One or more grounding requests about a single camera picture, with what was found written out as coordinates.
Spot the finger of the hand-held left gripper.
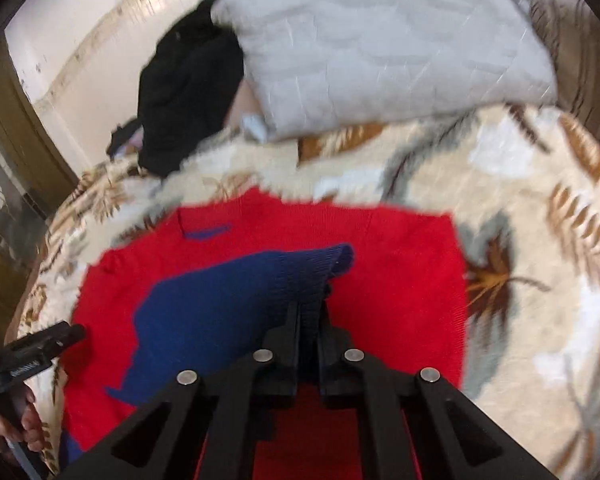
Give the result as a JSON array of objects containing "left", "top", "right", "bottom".
[{"left": 7, "top": 323, "right": 87, "bottom": 362}]

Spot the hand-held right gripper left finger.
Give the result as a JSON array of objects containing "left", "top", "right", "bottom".
[{"left": 45, "top": 302, "right": 303, "bottom": 480}]

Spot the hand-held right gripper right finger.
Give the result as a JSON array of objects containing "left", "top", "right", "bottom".
[{"left": 317, "top": 296, "right": 556, "bottom": 480}]

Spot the red and blue knit sweater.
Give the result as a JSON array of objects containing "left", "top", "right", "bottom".
[{"left": 60, "top": 187, "right": 468, "bottom": 480}]

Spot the person's left hand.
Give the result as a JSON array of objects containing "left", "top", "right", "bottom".
[{"left": 0, "top": 389, "right": 47, "bottom": 462}]

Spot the small purple cloth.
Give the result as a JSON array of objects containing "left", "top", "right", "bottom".
[{"left": 122, "top": 129, "right": 147, "bottom": 154}]

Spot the small light grey quilted cloth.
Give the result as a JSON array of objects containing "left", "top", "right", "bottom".
[{"left": 239, "top": 112, "right": 272, "bottom": 144}]

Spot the wooden cabinet with glass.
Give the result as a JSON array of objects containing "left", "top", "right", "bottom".
[{"left": 0, "top": 34, "right": 81, "bottom": 322}]

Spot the pale pink cloth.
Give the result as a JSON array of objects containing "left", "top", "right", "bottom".
[{"left": 224, "top": 84, "right": 262, "bottom": 127}]

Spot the leaf print blanket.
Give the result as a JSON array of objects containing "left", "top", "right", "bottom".
[{"left": 5, "top": 104, "right": 600, "bottom": 480}]

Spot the black garment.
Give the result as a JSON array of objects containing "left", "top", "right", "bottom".
[{"left": 106, "top": 0, "right": 247, "bottom": 179}]

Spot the grey quilted pillow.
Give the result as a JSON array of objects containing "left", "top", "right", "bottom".
[{"left": 214, "top": 0, "right": 561, "bottom": 144}]

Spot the striped beige cushion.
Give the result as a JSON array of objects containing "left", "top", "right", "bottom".
[{"left": 505, "top": 0, "right": 600, "bottom": 126}]

